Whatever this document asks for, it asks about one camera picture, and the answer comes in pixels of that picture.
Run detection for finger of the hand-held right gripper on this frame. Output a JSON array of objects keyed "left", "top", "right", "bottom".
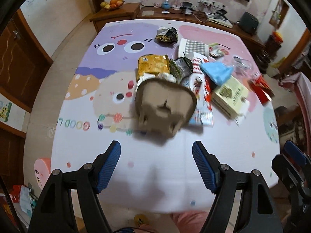
[
  {"left": 284, "top": 140, "right": 311, "bottom": 175},
  {"left": 271, "top": 154, "right": 305, "bottom": 199}
]

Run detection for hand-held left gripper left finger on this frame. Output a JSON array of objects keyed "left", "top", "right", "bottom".
[{"left": 29, "top": 140, "right": 121, "bottom": 233}]

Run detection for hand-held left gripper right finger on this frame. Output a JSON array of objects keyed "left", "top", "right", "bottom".
[{"left": 192, "top": 140, "right": 284, "bottom": 233}]

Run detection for brown cardboard box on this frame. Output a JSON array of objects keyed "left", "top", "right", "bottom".
[{"left": 134, "top": 79, "right": 197, "bottom": 137}]

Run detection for grey checked paper cup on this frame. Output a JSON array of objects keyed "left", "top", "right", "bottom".
[{"left": 178, "top": 38, "right": 211, "bottom": 59}]

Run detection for black and gold wrapper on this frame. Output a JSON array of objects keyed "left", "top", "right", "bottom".
[{"left": 155, "top": 27, "right": 179, "bottom": 45}]

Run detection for printed tablecloth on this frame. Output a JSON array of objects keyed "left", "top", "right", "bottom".
[{"left": 50, "top": 19, "right": 281, "bottom": 214}]

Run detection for person's pink trousers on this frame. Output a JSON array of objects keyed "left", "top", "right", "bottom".
[{"left": 140, "top": 211, "right": 210, "bottom": 233}]

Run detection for yellow flowered slipper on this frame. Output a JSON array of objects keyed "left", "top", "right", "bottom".
[{"left": 134, "top": 213, "right": 149, "bottom": 227}]

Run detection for side table with cloth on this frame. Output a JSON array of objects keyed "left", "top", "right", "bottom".
[{"left": 279, "top": 71, "right": 311, "bottom": 118}]

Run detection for pink stool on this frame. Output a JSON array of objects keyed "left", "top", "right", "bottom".
[{"left": 33, "top": 157, "right": 52, "bottom": 188}]

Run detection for red and white wrapper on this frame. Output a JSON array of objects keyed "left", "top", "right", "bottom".
[{"left": 188, "top": 55, "right": 215, "bottom": 127}]

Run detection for red foil packet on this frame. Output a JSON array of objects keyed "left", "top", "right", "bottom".
[{"left": 247, "top": 72, "right": 274, "bottom": 105}]

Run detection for cream printed box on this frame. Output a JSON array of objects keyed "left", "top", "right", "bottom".
[{"left": 211, "top": 75, "right": 251, "bottom": 120}]

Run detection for light blue printed bag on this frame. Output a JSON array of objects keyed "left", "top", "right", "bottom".
[{"left": 19, "top": 185, "right": 34, "bottom": 212}]

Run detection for clear plastic bottle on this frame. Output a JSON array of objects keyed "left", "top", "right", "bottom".
[{"left": 232, "top": 55, "right": 253, "bottom": 74}]

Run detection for dark green snack wrapper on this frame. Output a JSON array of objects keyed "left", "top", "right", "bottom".
[{"left": 169, "top": 56, "right": 193, "bottom": 84}]

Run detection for basket with red lid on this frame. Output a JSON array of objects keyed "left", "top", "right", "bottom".
[{"left": 264, "top": 31, "right": 284, "bottom": 62}]

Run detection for yellow snack bag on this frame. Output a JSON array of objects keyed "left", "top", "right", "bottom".
[{"left": 137, "top": 54, "right": 171, "bottom": 81}]

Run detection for green and white wrapper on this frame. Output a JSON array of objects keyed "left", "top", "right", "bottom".
[{"left": 208, "top": 43, "right": 230, "bottom": 58}]

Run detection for black air fryer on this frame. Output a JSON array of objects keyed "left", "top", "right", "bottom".
[{"left": 238, "top": 11, "right": 259, "bottom": 35}]

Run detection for wooden door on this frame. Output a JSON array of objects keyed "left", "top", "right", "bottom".
[{"left": 0, "top": 9, "right": 53, "bottom": 113}]

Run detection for white set-top box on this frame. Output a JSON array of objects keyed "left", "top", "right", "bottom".
[{"left": 208, "top": 17, "right": 234, "bottom": 29}]

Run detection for wooden cabinet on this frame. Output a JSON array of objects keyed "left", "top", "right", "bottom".
[{"left": 89, "top": 2, "right": 267, "bottom": 54}]

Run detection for black charger device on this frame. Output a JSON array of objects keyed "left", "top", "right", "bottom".
[{"left": 182, "top": 1, "right": 194, "bottom": 14}]

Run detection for fruit bowl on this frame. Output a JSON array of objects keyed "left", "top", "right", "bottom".
[{"left": 100, "top": 0, "right": 126, "bottom": 12}]

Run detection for white power strip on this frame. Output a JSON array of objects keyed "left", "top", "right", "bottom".
[{"left": 197, "top": 0, "right": 224, "bottom": 8}]

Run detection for wall poster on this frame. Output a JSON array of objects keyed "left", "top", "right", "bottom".
[{"left": 0, "top": 94, "right": 13, "bottom": 123}]

